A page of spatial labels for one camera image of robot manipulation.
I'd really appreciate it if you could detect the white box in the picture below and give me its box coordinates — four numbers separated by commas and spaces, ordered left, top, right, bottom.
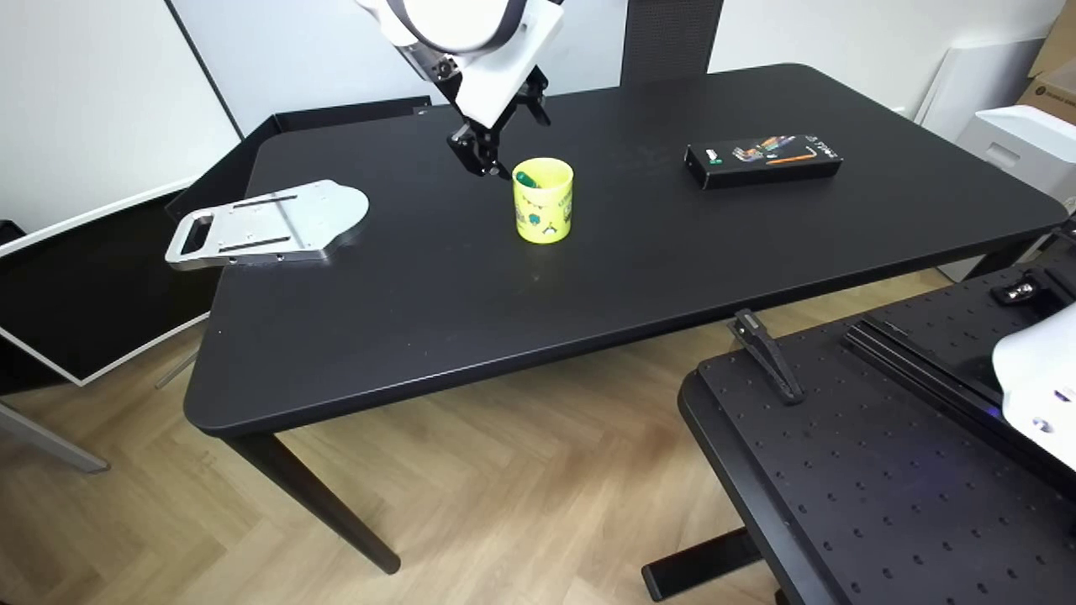
955, 102, 1076, 213

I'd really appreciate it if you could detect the white grater slicer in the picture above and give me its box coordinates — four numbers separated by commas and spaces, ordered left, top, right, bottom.
160, 178, 374, 274

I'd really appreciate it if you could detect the black pillar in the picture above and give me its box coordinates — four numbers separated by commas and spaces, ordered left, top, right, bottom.
619, 0, 725, 89

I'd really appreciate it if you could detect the black printed marker box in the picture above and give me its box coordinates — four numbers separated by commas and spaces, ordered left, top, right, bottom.
684, 130, 843, 192

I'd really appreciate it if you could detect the grey metal stand leg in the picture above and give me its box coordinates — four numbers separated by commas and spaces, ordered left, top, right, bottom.
0, 401, 114, 479

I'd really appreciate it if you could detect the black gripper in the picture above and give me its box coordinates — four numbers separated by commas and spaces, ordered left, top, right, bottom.
447, 115, 517, 183

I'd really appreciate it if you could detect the black perforated mounting table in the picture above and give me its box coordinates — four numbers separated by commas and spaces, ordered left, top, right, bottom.
638, 222, 1076, 605

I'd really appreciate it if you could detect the white whiteboard panel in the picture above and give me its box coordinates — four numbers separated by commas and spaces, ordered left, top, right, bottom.
165, 0, 631, 143

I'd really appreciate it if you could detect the brown cardboard box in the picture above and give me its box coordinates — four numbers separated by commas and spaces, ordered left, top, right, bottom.
1020, 0, 1076, 128

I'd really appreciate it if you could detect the leaning white board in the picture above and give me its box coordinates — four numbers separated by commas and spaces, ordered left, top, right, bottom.
912, 32, 1054, 128

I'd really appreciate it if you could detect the black mounting rail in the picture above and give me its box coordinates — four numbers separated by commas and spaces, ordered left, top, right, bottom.
836, 315, 1011, 426

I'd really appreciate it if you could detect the black lever handle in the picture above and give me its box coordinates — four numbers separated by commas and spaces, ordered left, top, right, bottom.
730, 308, 808, 406

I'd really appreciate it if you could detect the yellow printed mug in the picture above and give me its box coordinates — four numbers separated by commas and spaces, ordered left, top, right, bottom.
507, 155, 580, 249

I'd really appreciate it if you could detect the black white framed panel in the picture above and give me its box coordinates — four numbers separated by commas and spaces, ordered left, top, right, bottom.
0, 183, 233, 391

